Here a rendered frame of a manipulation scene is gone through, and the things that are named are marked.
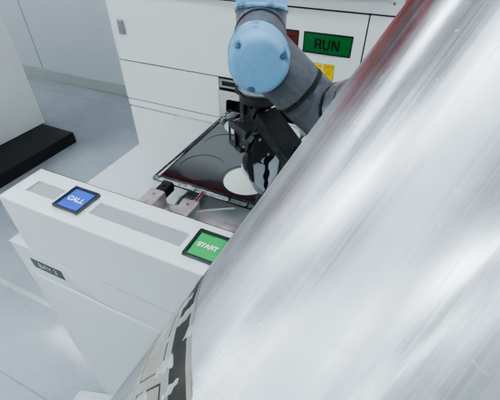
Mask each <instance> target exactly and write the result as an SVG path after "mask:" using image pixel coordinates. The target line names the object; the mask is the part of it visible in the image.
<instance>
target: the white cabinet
mask: <svg viewBox="0 0 500 400"><path fill-rule="evenodd" d="M12 245H13V246H14V248H15V249H16V251H17V253H18V255H19V256H20V257H21V259H22V261H23V262H24V264H25V266H26V267H27V268H28V270H29V272H30V274H31V275H32V277H33V278H34V280H35V281H36V283H37V285H38V287H39V288H40V290H41V291H42V293H43V294H44V296H45V297H46V299H47V300H48V303H49V304H50V306H51V307H52V309H53V310H54V312H55V313H56V316H57V317H58V318H59V320H60V322H61V323H62V325H63V326H64V328H65V329H66V331H67V333H68V335H69V336H70V338H71V339H72V341H73V342H74V344H75V346H76V348H77V349H78V350H79V352H80V354H81V355H82V357H83V358H84V360H85V361H86V363H87V365H88V367H89V368H90V369H91V371H92V373H93V374H94V376H95V378H96V379H97V380H98V382H99V384H100V386H101V387H102V389H103V390H104V391H105V392H106V393H108V394H110V395H114V394H115V393H116V391H117V390H118V388H119V387H120V386H121V384H122V383H123V382H124V381H125V379H126V378H127V377H128V375H129V374H130V372H131V371H132V369H134V367H135V366H136V365H137V363H138V362H139V360H140V359H141V357H142V356H143V355H144V354H145V353H146V351H147V350H148V348H149V347H150V346H151V344H152V343H153V341H154V340H155V339H156V338H157V336H158V335H159V334H160V332H161V331H162V329H163V328H164V326H165V325H166V324H167V323H168V321H169V320H170V319H171V317H172V315H173V314H172V313H168V312H167V311H165V310H162V309H160V308H158V307H155V306H153V305H151V304H148V303H147V302H144V301H141V300H140V299H138V298H134V297H133V296H131V295H129V294H126V293H124V292H122V291H119V290H117V289H115V288H112V287H110V286H108V285H106V284H104V283H101V282H99V281H97V280H95V279H92V278H90V277H88V276H86V275H83V274H81V273H79V272H77V271H74V270H72V269H70V268H68V267H65V266H63V265H61V264H59V263H56V262H54V261H52V260H49V259H47V258H45V257H43V256H40V255H38V254H36V253H34V252H31V251H29V250H27V249H25V248H23V247H20V246H18V245H16V244H13V243H12Z"/></svg>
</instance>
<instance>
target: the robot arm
mask: <svg viewBox="0 0 500 400"><path fill-rule="evenodd" d="M235 13H236V26H235V29H234V33H233V35H232V37H231V39H230V41H229V46H228V67H229V72H230V75H231V76H232V78H233V80H234V81H235V83H236V84H237V85H236V86H235V94H238V95H239V100H240V113H239V114H236V116H235V117H232V118H230V119H228V123H229V143H230V144H231V145H232V146H233V147H234V148H235V149H236V150H237V151H238V152H239V153H242V152H244V156H243V159H242V164H241V169H242V171H243V172H244V174H245V175H246V176H247V178H248V179H249V181H250V183H251V184H252V187H253V188H254V190H255V191H256V192H257V193H259V194H260V195H262V194H263V195H262V196H261V198H260V199H259V201H258V202H257V203H256V204H255V206H254V207H253V208H252V210H251V211H250V213H249V214H248V216H247V217H246V218H245V219H244V220H243V222H242V223H241V224H240V226H239V227H238V229H237V230H236V232H235V233H234V234H233V235H232V237H231V238H230V239H229V241H228V242H227V244H226V245H225V246H224V248H223V249H222V250H221V251H220V253H219V254H218V255H217V257H216V258H215V260H214V261H213V262H212V264H211V265H210V266H209V267H208V269H207V270H206V272H205V273H204V275H203V276H202V277H201V278H200V279H199V280H198V282H197V283H196V284H195V286H194V288H193V289H192V290H191V292H190V293H189V294H188V295H187V297H186V298H185V299H184V301H183V302H182V304H181V305H180V306H179V308H178V309H177V310H176V311H175V313H174V314H173V315H172V317H171V319H170V320H169V321H168V323H167V324H166V325H165V326H164V328H163V329H162V331H161V332H160V334H159V335H158V336H157V338H156V339H155V340H154V341H153V343H152V344H151V346H150V347H149V348H148V350H147V351H146V353H145V354H144V355H143V356H142V357H141V359H140V360H139V362H138V363H137V365H136V366H135V367H134V369H132V371H131V372H130V374H129V375H128V377H127V378H126V379H125V381H124V382H123V383H122V384H121V386H120V387H119V388H118V390H117V391H116V393H115V394H114V395H113V397H112V398H111V399H110V400H500V0H407V2H406V3H405V5H404V6H403V7H402V8H401V9H400V11H399V12H398V14H397V15H396V16H395V18H394V19H393V21H392V22H391V23H390V24H389V25H388V27H387V28H386V30H385V31H384V33H383V34H382V36H381V37H380V38H379V39H378V40H377V42H376V43H375V45H374V46H373V47H372V49H371V50H370V52H369V53H368V54H367V55H366V56H365V58H364V59H363V61H362V62H361V63H360V65H359V66H358V68H357V69H356V70H355V71H354V73H353V74H352V76H351V77H350V78H349V79H344V80H341V81H339V82H334V83H333V82H332V81H331V80H330V79H329V78H328V77H327V76H326V75H325V74H324V73H323V72H322V71H321V70H320V69H319V68H318V67H317V66H316V65H315V64H314V63H313V62H312V61H311V60H310V58H309V57H308V56H307V55H306V54H305V53H304V52H303V51H302V50H301V49H300V48H299V47H298V46H297V45H296V44H295V43H294V42H293V41H292V39H290V38H289V37H288V35H287V14H288V8H287V0H236V7H235ZM272 106H276V107H277V108H278V109H279V110H281V111H282V112H283V113H284V114H285V115H286V116H287V117H288V118H290V119H291V120H292V121H293V122H294V123H295V124H296V125H297V126H298V127H299V128H300V129H301V130H302V131H303V132H304V133H305V134H306V135H307V136H306V138H305V139H304V140H303V142H302V141H301V140H300V139H299V137H298V136H297V134H296V133H295V131H294V130H293V129H292V128H291V127H290V125H289V124H288V122H287V121H286V119H285V118H284V117H283V115H282V114H281V113H280V112H279V110H278V109H277V108H276V107H273V108H271V107H272ZM238 118H240V119H238ZM236 119H238V120H236ZM231 128H232V129H233V130H234V140H232V139H231ZM282 165H283V169H282V170H281V171H280V173H278V171H279V170H280V168H281V166H282ZM277 173H278V175H277Z"/></svg>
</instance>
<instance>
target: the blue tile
mask: <svg viewBox="0 0 500 400"><path fill-rule="evenodd" d="M94 196H95V195H93V194H89V193H87V192H84V191H82V190H78V189H76V190H74V191H73V192H72V193H70V194H69V195H68V196H67V197H65V198H64V199H62V200H61V201H60V202H58V203H57V204H58V205H61V206H64V207H67V208H69V209H72V210H75V211H76V210H77V209H79V208H80V207H81V206H83V205H84V204H85V203H87V202H88V201H89V200H91V199H92V198H93V197H94Z"/></svg>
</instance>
